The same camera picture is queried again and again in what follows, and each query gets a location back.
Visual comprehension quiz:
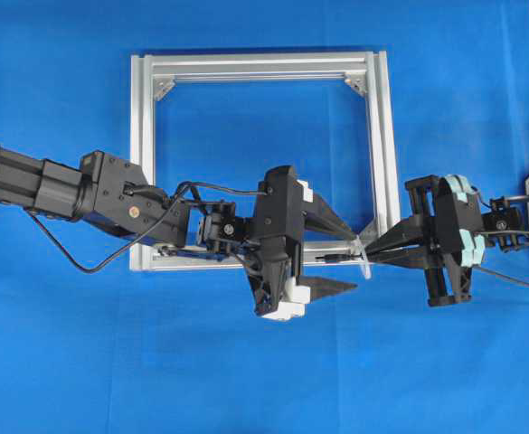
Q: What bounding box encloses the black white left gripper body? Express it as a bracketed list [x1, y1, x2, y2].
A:
[244, 165, 312, 321]

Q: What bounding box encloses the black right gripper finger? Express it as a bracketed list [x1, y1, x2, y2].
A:
[368, 248, 436, 269]
[365, 215, 431, 255]

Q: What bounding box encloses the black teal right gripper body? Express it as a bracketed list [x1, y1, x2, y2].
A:
[405, 175, 486, 307]

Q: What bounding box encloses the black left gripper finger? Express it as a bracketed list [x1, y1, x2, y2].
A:
[302, 193, 358, 241]
[298, 276, 357, 302]

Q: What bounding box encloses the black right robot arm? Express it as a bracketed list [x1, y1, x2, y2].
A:
[365, 175, 529, 307]

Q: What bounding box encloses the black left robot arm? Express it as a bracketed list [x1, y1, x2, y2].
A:
[0, 147, 358, 321]

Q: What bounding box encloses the blue table cloth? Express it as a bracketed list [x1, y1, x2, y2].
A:
[0, 1, 529, 433]

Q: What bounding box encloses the square aluminium extrusion frame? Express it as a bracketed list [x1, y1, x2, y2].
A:
[128, 50, 403, 273]

